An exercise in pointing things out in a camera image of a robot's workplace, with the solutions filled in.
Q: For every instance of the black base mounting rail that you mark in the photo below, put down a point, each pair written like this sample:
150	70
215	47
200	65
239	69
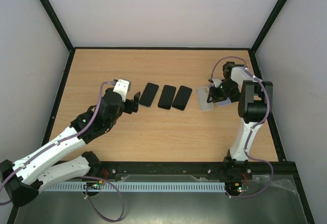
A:
211	171

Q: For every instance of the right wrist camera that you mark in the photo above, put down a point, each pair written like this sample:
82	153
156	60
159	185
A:
214	82

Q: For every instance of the black white-edged smartphone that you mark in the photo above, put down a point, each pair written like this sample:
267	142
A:
148	94

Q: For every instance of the white slotted cable duct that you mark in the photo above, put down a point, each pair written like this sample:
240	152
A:
138	187

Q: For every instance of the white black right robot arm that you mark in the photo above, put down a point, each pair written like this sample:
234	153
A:
254	97

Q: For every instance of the black enclosure frame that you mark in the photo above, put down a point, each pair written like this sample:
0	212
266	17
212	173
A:
282	164

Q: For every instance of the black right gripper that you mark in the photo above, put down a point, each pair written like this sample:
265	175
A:
217	94

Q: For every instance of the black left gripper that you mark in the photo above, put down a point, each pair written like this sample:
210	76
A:
132	105

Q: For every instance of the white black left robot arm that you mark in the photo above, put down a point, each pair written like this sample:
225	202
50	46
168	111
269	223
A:
25	178

